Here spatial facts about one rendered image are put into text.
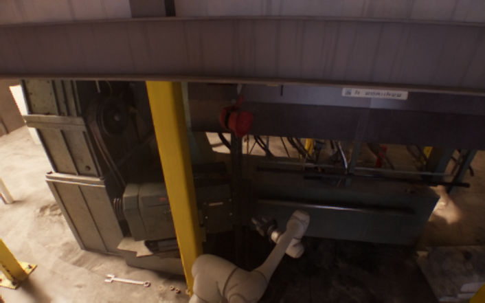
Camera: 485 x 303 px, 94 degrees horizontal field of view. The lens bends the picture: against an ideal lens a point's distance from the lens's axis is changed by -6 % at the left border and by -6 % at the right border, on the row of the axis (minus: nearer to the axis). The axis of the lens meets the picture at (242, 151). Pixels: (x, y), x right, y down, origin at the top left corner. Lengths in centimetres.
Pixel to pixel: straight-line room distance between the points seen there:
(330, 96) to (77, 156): 189
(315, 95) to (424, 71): 100
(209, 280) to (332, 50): 99
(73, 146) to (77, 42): 106
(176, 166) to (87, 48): 56
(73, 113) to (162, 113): 99
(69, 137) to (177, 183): 110
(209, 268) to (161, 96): 73
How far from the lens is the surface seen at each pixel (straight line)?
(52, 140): 216
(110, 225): 233
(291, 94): 185
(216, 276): 113
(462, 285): 252
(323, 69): 88
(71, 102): 186
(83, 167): 212
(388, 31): 91
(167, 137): 101
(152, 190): 173
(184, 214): 124
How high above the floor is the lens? 189
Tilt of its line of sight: 30 degrees down
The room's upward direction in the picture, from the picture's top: straight up
